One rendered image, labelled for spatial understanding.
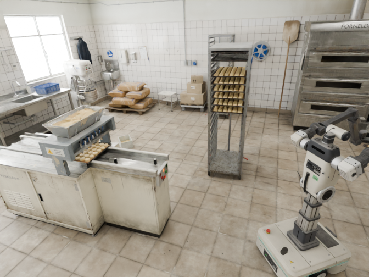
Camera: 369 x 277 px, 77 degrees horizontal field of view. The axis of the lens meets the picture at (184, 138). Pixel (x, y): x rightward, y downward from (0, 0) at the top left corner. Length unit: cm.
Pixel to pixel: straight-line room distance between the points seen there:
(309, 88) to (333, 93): 40
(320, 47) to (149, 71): 414
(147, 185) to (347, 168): 157
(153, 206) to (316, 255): 151
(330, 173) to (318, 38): 323
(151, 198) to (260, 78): 436
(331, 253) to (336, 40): 345
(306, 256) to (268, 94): 427
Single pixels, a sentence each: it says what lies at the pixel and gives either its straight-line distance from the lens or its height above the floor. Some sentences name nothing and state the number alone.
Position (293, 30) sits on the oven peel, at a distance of 577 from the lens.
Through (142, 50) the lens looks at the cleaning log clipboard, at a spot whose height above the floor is 144.
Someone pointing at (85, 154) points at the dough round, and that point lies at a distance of 258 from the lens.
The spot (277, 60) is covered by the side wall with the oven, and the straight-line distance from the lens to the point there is 586.
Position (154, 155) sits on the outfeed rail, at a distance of 241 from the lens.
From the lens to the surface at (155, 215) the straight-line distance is 248.
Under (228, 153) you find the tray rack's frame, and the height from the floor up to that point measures 15.
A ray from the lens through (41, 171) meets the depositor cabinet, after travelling 270.
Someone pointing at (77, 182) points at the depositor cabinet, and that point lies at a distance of 243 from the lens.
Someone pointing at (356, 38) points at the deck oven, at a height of 175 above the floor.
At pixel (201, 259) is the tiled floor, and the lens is 258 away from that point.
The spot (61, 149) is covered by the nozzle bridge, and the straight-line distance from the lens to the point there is 231.
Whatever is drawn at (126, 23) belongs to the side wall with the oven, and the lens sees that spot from 692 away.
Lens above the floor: 210
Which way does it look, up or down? 27 degrees down
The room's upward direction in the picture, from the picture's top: 3 degrees counter-clockwise
